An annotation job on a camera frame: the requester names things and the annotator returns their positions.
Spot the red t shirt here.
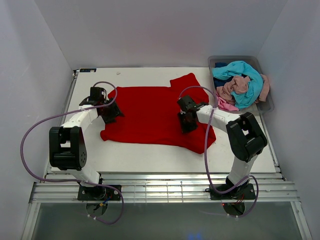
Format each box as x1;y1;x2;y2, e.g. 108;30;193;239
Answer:
100;73;216;154

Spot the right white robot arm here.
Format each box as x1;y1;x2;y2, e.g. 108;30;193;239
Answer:
177;95;268;199

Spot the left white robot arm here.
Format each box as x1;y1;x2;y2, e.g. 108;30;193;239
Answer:
49;86;124;200

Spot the pink t shirt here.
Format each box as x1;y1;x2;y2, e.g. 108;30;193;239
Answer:
217;97;239;111

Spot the dark blue t shirt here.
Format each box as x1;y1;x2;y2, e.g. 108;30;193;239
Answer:
213;62;233;88

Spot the blue label sticker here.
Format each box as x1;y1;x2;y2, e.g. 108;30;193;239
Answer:
79;68;97;73

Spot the turquoise t shirt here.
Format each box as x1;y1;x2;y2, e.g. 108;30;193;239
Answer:
211;60;264;110

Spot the beige t shirt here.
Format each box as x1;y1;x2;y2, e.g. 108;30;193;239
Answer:
216;74;270;106

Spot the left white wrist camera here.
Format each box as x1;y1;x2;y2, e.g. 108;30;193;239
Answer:
101;90;107;98

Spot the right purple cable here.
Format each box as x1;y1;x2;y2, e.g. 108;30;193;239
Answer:
179;85;260;219

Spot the purple cable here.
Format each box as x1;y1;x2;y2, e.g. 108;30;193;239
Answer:
20;81;126;225
179;85;260;219

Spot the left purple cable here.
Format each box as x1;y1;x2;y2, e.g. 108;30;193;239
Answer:
20;81;126;225

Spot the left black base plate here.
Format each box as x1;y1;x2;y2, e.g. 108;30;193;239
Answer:
77;185;122;202

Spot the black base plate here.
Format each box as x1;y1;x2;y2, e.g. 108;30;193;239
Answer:
77;185;122;202
205;180;256;201

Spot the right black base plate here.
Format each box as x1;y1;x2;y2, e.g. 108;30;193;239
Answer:
205;180;256;201

